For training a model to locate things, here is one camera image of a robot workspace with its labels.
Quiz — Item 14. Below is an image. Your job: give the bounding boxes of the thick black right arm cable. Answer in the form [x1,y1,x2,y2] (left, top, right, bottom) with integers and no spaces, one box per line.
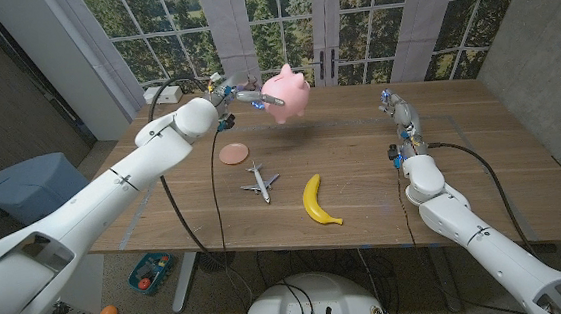
[427,134,540,269]

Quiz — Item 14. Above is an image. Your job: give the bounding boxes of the grey table leg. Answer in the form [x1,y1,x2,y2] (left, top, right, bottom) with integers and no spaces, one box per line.
[427,244,464,314]

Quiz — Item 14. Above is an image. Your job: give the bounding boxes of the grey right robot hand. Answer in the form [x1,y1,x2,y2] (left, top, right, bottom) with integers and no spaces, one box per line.
[377,85,424,145]

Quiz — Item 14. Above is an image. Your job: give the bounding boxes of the pink plastic piggy bank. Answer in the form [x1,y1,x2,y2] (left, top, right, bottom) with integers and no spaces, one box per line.
[257,60,314,126]

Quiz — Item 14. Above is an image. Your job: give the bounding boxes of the dark round floor fan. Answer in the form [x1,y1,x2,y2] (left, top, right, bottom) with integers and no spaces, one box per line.
[196,249,235,276]

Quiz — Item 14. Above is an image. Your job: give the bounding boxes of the teal toy box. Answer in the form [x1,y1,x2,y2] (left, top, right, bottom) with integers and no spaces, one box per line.
[126,250,178,297]

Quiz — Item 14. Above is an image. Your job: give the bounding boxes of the yellow banana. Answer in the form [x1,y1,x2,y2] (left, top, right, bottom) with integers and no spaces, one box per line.
[300,171,345,229]

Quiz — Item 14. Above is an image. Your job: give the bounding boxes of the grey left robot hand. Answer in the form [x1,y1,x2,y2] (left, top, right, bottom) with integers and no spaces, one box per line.
[206,68,287,123]

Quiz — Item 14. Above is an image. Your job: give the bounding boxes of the grey toy plane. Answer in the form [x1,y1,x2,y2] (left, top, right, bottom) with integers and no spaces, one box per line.
[238,159,283,206]

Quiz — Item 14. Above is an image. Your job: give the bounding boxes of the white robot torso base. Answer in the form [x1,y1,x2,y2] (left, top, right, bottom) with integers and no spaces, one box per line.
[239,266,388,314]

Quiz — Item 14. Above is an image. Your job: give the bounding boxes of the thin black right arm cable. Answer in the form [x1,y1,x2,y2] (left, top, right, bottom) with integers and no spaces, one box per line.
[394,164,452,314]

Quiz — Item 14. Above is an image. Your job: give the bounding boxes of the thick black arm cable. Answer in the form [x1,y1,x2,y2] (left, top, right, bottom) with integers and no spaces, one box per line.
[427,134,540,269]
[143,71,256,313]

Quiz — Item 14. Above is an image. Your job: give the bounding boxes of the white rectangular box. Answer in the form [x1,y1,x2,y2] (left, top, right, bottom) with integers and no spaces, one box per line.
[142,84,183,107]

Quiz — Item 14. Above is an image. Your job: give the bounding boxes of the white table leg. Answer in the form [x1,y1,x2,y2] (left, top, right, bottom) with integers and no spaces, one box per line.
[168,251,204,314]

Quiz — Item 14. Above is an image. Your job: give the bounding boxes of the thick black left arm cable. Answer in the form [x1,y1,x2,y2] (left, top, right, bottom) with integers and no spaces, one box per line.
[143,71,256,313]

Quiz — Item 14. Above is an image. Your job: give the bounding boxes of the pink round plate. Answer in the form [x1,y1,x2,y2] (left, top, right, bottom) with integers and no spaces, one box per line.
[217,140,251,167]

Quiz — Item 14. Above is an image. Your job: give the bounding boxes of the printed window backdrop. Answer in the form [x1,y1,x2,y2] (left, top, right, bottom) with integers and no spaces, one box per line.
[55,0,541,113]

